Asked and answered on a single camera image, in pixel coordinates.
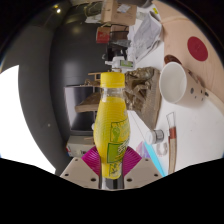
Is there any wooden easel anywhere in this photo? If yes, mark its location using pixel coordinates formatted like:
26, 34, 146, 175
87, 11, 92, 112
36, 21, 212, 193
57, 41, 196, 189
87, 70, 103, 82

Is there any cardboard box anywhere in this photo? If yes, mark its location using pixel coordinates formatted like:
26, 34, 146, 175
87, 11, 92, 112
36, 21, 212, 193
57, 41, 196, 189
100, 0, 138, 27

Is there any flat round red coaster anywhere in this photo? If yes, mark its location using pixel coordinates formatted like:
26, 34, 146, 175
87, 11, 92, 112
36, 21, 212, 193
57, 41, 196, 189
186, 35, 209, 63

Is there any white mug with brown handle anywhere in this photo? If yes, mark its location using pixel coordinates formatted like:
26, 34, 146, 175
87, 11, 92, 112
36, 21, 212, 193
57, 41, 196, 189
158, 54, 209, 108

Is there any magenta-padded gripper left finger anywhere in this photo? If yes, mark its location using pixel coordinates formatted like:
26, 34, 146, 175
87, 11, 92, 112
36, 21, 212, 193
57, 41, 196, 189
59, 145, 102, 190

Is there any dark wall screen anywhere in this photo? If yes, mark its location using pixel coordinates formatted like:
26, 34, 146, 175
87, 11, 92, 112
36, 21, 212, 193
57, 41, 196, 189
64, 84, 101, 133

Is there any white spray bottle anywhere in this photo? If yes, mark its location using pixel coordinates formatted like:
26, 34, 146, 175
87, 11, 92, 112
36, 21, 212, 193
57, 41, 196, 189
104, 55, 136, 70

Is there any small white jar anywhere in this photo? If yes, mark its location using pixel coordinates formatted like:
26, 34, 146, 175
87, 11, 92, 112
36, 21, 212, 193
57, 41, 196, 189
145, 129, 165, 145

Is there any beige cabinet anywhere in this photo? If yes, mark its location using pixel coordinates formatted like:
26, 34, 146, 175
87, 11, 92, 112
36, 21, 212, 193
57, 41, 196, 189
65, 134, 96, 158

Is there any red box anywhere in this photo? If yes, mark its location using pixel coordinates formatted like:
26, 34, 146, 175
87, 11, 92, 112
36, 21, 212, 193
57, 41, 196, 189
95, 26, 112, 44

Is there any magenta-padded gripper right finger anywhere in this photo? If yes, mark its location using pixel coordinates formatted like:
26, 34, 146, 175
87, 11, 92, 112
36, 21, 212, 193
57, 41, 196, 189
121, 148, 163, 190

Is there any black side table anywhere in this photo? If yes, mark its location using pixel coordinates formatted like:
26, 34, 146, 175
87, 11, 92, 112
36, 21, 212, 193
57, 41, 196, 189
105, 43, 129, 61

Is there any yellow drink bottle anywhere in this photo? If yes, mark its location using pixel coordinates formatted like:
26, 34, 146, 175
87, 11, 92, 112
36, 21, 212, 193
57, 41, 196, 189
93, 71, 132, 181

